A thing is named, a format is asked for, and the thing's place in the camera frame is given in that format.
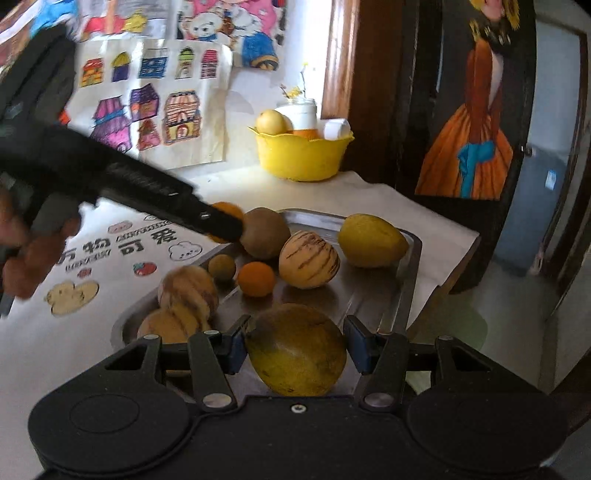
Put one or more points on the green yellow mango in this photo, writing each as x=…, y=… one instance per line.
x=296, y=350

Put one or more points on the brown kiwi fruit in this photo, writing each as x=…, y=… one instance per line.
x=264, y=233

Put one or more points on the children's houses drawing paper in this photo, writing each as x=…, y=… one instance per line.
x=159, y=101

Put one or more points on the person's left hand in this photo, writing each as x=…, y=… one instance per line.
x=21, y=275

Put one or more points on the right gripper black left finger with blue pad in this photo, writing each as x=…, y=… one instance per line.
x=181, y=376

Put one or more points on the apple in bowl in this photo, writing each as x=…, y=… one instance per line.
x=289, y=125

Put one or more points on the yellow flower sprig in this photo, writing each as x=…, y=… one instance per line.
x=297, y=93

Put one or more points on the elongated striped pepino melon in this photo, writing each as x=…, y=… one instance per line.
x=192, y=288

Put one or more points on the white and orange jar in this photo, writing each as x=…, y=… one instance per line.
x=303, y=116

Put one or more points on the folded white paper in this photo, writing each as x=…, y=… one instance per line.
x=334, y=129

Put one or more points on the cartoon bear drawing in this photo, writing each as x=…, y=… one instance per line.
x=253, y=30

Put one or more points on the yellow plastic bowl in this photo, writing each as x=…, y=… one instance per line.
x=292, y=157

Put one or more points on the small orange tangerine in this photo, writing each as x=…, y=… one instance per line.
x=256, y=279
x=227, y=223

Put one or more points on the orange dress painting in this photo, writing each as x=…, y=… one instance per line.
x=471, y=156

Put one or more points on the pale round fruit in tray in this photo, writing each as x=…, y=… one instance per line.
x=170, y=327

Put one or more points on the metal tray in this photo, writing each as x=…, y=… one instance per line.
x=380, y=298

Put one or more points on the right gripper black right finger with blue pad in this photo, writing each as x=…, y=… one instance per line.
x=384, y=362

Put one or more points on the round striped pepino melon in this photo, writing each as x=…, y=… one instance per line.
x=307, y=261

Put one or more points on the yellow lemon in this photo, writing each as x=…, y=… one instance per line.
x=369, y=241

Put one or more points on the yellow pear in bowl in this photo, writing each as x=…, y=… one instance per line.
x=271, y=122

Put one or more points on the small brownish green round fruit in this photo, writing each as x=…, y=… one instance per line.
x=222, y=268

